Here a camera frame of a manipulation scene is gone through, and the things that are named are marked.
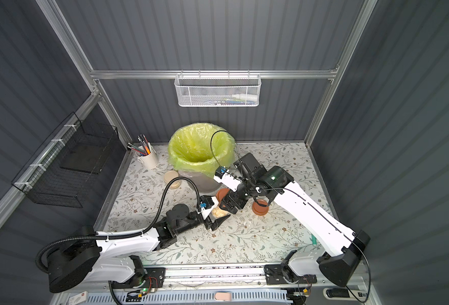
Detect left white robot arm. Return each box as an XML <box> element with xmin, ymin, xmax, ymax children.
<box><xmin>46</xmin><ymin>204</ymin><xmax>230</xmax><ymax>293</ymax></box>

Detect white pen cup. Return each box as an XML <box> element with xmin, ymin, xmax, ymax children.
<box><xmin>137</xmin><ymin>149</ymin><xmax>159</xmax><ymax>170</ymax></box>

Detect grey bin with green bag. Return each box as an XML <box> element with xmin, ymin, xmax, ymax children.
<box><xmin>168</xmin><ymin>123</ymin><xmax>235</xmax><ymax>193</ymax></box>

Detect oatmeal jar with beige lid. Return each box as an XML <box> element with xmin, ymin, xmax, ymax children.
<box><xmin>164</xmin><ymin>170</ymin><xmax>181</xmax><ymax>189</ymax></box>

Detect white wire wall basket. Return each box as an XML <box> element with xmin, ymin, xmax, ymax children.
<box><xmin>174</xmin><ymin>74</ymin><xmax>262</xmax><ymax>108</ymax></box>

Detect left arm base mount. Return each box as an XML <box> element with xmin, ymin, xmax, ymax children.
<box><xmin>111</xmin><ymin>268</ymin><xmax>166</xmax><ymax>289</ymax></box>

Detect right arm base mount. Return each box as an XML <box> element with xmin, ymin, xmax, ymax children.
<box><xmin>264</xmin><ymin>264</ymin><xmax>317</xmax><ymax>285</ymax></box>

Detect black wire side basket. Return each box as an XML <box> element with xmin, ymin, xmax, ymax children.
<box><xmin>11</xmin><ymin>115</ymin><xmax>120</xmax><ymax>208</ymax></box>

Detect pens in cup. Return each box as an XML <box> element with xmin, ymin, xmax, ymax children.
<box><xmin>126</xmin><ymin>134</ymin><xmax>153</xmax><ymax>156</ymax></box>

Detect black corrugated cable conduit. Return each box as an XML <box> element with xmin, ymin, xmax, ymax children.
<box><xmin>34</xmin><ymin>176</ymin><xmax>203</xmax><ymax>273</ymax></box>

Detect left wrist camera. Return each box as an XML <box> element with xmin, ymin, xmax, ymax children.
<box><xmin>197</xmin><ymin>195</ymin><xmax>219</xmax><ymax>220</ymax></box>

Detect white tube in basket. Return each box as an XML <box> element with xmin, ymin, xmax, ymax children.
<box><xmin>232</xmin><ymin>94</ymin><xmax>259</xmax><ymax>103</ymax></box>

